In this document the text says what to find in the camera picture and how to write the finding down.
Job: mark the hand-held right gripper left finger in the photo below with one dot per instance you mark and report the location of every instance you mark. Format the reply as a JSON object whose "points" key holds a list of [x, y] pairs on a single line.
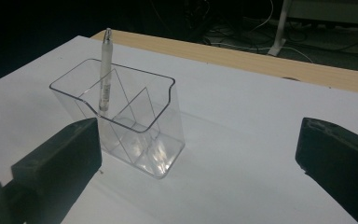
{"points": [[59, 161]]}

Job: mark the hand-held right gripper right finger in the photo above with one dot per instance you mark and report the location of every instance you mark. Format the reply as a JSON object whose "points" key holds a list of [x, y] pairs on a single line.
{"points": [[338, 161]]}

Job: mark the clear plastic pen holder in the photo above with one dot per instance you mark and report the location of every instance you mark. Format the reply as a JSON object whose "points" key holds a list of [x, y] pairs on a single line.
{"points": [[143, 130]]}

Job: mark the white pen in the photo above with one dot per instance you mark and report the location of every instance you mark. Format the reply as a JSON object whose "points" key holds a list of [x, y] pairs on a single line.
{"points": [[105, 77]]}

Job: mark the white table sheet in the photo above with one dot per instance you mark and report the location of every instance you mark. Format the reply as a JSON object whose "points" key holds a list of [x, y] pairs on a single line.
{"points": [[236, 174]]}

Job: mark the white metal-legged desk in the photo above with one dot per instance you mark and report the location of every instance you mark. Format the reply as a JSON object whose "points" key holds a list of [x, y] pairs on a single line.
{"points": [[292, 18]]}

